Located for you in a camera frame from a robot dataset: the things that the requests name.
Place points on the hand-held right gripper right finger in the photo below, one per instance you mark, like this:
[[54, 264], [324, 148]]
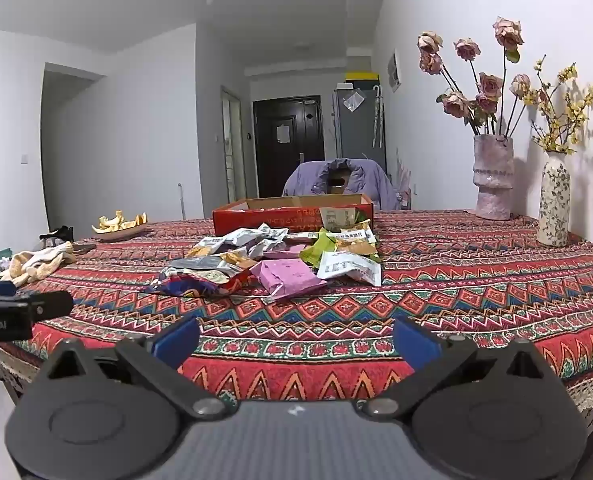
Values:
[[416, 342]]

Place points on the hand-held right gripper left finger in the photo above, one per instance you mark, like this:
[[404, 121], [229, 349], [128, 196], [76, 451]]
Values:
[[176, 342]]

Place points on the pile of assorted snack packets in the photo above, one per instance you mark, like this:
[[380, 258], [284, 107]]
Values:
[[216, 265]]

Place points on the purple snack packet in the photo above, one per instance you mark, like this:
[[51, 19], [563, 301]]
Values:
[[286, 277]]

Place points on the green snack packet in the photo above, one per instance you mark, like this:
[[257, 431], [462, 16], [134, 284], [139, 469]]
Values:
[[320, 251]]

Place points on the red cardboard box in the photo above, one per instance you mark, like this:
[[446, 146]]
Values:
[[256, 222]]

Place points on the yellow white towel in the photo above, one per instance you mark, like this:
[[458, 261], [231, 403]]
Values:
[[34, 262]]

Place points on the small brown dish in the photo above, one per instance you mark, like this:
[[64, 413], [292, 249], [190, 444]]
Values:
[[84, 248]]

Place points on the plate of orange peels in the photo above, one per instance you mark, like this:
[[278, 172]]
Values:
[[119, 225]]

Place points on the brown chair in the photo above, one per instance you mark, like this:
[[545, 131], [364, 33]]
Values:
[[337, 182]]

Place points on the pink textured vase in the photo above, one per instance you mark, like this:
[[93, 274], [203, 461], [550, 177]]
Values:
[[493, 180]]

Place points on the purple jacket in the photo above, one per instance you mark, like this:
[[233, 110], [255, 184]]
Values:
[[306, 180]]

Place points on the white floral vase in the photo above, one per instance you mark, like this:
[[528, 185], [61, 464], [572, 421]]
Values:
[[553, 200]]

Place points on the glass sliding door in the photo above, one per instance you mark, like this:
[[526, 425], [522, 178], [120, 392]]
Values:
[[231, 150]]

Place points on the black door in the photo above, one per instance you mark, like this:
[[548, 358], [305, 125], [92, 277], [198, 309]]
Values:
[[289, 160]]

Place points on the grey refrigerator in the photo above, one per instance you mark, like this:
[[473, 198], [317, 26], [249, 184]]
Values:
[[354, 130]]

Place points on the white folded umbrella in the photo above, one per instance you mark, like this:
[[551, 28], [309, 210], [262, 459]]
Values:
[[377, 115]]

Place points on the paper sheet on door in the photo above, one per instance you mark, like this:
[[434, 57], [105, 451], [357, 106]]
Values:
[[283, 133]]

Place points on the clear plastic bag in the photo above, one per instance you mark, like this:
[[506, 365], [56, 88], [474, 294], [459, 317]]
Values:
[[354, 101]]

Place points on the dried pink roses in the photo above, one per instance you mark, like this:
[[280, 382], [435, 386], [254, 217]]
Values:
[[488, 85]]

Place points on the yellow black box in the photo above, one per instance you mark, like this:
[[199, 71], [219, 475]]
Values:
[[361, 77]]

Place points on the yellow flower sprigs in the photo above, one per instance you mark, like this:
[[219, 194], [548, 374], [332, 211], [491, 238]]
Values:
[[568, 110]]

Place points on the wall electrical panel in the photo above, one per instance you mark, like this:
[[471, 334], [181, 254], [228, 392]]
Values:
[[394, 72]]

